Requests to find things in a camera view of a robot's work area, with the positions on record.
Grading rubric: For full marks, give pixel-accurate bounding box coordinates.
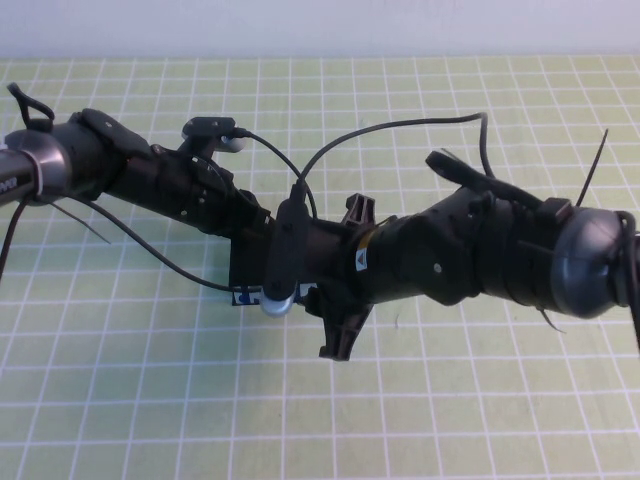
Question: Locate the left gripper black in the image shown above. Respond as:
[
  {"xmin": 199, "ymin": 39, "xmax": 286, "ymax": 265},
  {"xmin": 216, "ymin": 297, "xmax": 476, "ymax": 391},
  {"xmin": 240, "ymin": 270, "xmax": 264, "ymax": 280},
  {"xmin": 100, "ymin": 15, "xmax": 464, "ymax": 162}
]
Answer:
[{"xmin": 147, "ymin": 144, "xmax": 274, "ymax": 241}]

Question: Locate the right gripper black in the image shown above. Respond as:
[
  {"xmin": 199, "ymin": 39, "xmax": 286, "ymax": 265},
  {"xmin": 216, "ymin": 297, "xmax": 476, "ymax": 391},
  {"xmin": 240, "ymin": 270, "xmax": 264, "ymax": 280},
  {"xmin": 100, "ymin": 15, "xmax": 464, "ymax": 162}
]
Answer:
[{"xmin": 298, "ymin": 193, "xmax": 401, "ymax": 361}]

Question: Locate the black printed glasses case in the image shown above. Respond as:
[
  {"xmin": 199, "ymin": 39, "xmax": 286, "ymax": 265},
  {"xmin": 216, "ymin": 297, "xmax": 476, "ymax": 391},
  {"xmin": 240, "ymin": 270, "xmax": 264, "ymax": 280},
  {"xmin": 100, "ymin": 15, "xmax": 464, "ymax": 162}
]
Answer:
[{"xmin": 228, "ymin": 234, "xmax": 307, "ymax": 308}]

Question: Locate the green white-checked tablecloth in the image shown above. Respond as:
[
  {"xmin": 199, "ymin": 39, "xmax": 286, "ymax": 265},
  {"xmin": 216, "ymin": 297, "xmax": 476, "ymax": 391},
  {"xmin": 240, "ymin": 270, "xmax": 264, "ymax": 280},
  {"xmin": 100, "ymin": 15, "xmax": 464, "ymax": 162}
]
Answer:
[{"xmin": 0, "ymin": 56, "xmax": 640, "ymax": 480}]

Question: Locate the thin grey zip tie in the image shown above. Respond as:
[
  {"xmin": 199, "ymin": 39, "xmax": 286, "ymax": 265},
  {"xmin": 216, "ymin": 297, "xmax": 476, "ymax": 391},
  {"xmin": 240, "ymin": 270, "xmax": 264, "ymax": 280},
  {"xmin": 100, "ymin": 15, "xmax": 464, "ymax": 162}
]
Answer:
[{"xmin": 52, "ymin": 198, "xmax": 112, "ymax": 245}]

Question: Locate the short black zip tie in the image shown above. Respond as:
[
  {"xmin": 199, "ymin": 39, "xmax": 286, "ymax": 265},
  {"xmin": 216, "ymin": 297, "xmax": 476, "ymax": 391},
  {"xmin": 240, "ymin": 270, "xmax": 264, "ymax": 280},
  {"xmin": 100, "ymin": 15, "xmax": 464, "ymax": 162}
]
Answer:
[{"xmin": 538, "ymin": 305, "xmax": 569, "ymax": 335}]

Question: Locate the long black zip tie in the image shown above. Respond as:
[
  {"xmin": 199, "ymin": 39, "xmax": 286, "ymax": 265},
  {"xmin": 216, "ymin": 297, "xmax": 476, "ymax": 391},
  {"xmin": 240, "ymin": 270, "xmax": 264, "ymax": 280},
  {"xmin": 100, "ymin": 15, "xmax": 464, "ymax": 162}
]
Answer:
[{"xmin": 574, "ymin": 128, "xmax": 610, "ymax": 207}]

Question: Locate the right wrist camera black silver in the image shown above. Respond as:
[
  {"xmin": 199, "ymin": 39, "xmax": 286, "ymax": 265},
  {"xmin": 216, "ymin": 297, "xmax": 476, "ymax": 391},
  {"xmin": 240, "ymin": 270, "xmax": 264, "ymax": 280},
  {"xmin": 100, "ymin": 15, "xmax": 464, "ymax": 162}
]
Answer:
[{"xmin": 260, "ymin": 198, "xmax": 310, "ymax": 320}]

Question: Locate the wrist camera black silver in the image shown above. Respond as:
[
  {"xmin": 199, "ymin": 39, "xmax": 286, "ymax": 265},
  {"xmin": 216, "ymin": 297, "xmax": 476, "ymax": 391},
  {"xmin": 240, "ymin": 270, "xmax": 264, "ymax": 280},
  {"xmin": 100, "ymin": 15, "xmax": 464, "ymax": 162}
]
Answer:
[
  {"xmin": 181, "ymin": 116, "xmax": 249, "ymax": 154},
  {"xmin": 260, "ymin": 198, "xmax": 310, "ymax": 320}
]

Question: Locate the left wrist camera black silver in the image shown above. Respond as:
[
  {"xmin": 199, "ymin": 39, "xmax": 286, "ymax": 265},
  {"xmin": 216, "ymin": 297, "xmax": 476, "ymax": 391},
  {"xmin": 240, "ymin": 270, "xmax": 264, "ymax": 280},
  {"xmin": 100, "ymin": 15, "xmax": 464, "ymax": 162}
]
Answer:
[{"xmin": 181, "ymin": 116, "xmax": 249, "ymax": 154}]

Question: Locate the left camera black cable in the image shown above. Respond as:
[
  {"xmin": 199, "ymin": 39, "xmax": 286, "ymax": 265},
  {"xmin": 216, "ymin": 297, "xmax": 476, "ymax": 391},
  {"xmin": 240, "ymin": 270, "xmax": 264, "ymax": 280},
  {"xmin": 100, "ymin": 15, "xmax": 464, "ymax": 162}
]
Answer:
[{"xmin": 84, "ymin": 127, "xmax": 319, "ymax": 294}]

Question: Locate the camera black cable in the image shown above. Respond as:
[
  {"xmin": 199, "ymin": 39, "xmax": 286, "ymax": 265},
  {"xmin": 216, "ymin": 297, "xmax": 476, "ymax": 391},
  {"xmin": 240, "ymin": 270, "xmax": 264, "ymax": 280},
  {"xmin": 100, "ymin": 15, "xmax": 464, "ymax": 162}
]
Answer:
[
  {"xmin": 84, "ymin": 127, "xmax": 319, "ymax": 294},
  {"xmin": 291, "ymin": 112, "xmax": 496, "ymax": 201}
]

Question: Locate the black flat strap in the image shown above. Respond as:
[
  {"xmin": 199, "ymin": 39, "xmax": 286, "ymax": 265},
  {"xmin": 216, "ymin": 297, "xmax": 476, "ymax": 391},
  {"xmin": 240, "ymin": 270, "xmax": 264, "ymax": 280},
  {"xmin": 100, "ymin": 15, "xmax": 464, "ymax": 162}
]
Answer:
[{"xmin": 424, "ymin": 149, "xmax": 501, "ymax": 194}]

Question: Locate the right camera black cable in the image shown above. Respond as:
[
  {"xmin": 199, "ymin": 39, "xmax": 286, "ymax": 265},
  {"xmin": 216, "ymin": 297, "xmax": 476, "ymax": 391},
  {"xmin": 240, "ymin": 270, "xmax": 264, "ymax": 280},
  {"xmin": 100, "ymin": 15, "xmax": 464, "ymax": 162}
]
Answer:
[{"xmin": 291, "ymin": 112, "xmax": 496, "ymax": 201}]

